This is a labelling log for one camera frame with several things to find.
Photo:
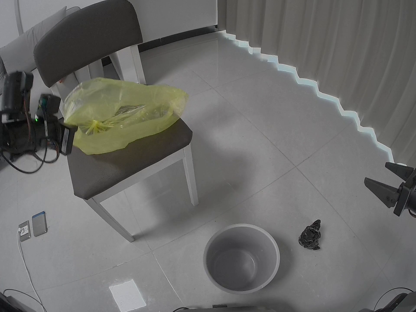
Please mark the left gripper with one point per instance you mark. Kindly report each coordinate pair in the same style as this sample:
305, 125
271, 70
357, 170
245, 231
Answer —
66, 140

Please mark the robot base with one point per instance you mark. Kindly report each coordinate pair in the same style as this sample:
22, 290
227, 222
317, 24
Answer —
221, 308

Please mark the yellow plastic bag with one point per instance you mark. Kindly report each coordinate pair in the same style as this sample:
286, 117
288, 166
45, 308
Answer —
130, 93

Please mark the dark grey white-framed chair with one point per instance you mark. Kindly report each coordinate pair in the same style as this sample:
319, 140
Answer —
97, 21

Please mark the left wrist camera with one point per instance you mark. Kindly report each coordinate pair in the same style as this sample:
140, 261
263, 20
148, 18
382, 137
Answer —
48, 104

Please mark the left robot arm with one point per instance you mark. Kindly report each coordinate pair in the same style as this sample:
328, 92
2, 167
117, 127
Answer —
14, 89

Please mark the pale beige curtain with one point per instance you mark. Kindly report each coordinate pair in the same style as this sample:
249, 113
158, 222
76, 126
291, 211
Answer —
325, 28

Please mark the pale grey trash bin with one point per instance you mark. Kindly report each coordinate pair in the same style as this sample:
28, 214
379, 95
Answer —
242, 265

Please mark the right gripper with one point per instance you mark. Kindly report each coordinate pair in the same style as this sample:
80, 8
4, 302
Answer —
408, 197

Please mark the black plastic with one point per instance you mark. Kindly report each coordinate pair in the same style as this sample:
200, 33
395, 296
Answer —
310, 237

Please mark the pale grey sofa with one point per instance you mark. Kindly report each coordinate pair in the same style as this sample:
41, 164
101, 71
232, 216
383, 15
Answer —
22, 44

